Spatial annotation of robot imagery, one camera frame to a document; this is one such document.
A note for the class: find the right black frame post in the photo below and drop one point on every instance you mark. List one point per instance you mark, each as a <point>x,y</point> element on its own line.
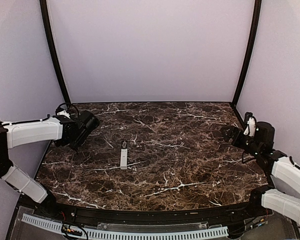
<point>248,52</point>

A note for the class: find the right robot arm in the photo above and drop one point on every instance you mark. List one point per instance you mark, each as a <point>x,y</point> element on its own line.
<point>257,140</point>

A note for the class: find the white slotted cable duct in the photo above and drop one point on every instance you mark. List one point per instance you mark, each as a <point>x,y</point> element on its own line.
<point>105,231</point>

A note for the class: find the black front rail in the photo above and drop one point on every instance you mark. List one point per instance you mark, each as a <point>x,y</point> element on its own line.
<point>231,215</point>

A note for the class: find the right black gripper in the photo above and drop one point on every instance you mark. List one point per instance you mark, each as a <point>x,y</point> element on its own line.
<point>237,132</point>

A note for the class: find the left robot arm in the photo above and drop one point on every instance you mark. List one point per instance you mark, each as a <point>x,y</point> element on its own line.
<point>62,128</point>

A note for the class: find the left black frame post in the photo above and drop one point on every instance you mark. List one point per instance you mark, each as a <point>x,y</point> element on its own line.
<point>52,50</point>

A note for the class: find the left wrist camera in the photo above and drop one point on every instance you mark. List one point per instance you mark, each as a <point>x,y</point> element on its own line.
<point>62,109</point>

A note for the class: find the white remote control body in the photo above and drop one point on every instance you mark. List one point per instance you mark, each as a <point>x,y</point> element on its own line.
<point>124,155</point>

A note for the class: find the black frame post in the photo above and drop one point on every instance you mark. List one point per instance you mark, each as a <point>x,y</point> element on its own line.
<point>248,52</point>
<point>52,50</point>

